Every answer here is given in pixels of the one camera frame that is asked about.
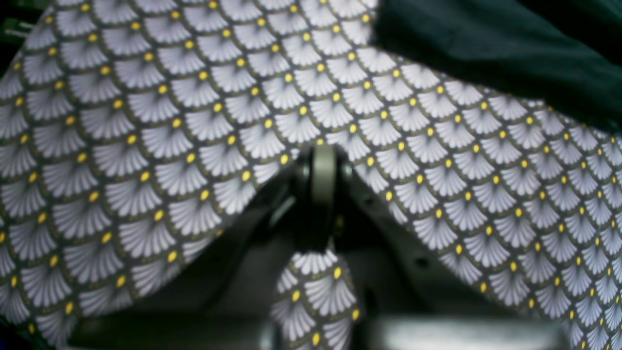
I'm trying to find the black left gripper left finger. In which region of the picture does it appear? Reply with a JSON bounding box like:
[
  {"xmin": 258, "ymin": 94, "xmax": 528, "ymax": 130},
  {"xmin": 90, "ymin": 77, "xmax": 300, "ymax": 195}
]
[{"xmin": 68, "ymin": 145, "xmax": 336, "ymax": 350}]

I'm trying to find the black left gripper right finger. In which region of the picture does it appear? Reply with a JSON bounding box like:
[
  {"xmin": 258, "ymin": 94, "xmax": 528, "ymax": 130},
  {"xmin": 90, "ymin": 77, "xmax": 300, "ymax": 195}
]
[{"xmin": 330, "ymin": 146, "xmax": 569, "ymax": 350}]

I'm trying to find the dark navy T-shirt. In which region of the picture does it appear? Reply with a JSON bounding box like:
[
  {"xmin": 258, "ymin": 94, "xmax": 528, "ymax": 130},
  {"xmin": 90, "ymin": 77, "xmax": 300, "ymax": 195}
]
[{"xmin": 371, "ymin": 0, "xmax": 622, "ymax": 132}]

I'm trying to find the fan patterned table cloth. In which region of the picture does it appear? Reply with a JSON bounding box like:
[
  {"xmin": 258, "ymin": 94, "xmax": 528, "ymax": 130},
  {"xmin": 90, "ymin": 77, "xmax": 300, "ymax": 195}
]
[{"xmin": 1, "ymin": 0, "xmax": 621, "ymax": 350}]

